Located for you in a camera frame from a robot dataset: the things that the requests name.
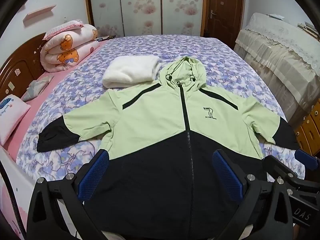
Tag floral sliding-door wardrobe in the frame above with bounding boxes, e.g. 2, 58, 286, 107
84, 0, 208, 39

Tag beige lace-covered furniture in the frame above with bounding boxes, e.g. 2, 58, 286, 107
234, 12, 320, 120

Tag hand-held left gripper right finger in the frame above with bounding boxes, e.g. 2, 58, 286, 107
212, 149, 295, 240

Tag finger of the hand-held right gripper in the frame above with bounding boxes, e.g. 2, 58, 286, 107
262, 155, 304, 188
294, 149, 320, 172

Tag wooden drawer cabinet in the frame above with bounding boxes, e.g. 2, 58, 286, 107
294, 105, 320, 160

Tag black cable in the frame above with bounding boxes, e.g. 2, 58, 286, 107
0, 156, 20, 240

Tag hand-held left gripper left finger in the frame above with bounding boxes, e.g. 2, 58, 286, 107
27, 149, 110, 240

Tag grey crumpled cloth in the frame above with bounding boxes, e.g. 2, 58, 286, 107
21, 76, 55, 102

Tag green and black hooded jacket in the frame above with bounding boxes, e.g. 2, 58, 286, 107
37, 56, 300, 233

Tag rolled pink bear-print quilt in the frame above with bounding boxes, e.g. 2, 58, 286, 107
40, 24, 100, 73

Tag pink pillow with blue print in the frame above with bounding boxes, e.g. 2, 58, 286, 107
0, 94, 32, 147

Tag white folded fleece cloth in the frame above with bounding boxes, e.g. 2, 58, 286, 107
102, 55, 162, 89

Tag stacked books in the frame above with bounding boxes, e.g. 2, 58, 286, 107
297, 21, 320, 40

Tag pink lace-trimmed cloth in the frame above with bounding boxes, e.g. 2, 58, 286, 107
42, 19, 85, 41

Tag pink wall shelf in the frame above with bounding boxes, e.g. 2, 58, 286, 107
23, 4, 57, 25

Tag pink bed sheet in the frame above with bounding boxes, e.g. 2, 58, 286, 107
5, 40, 108, 155

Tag white and pink bed frame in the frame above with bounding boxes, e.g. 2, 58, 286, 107
0, 145, 38, 240

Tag purple floral fleece blanket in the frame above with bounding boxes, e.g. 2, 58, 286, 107
16, 34, 298, 188

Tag dark wooden headboard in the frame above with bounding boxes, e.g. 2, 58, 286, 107
0, 32, 48, 100

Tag brown wooden door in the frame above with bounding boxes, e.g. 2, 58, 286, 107
206, 0, 245, 50

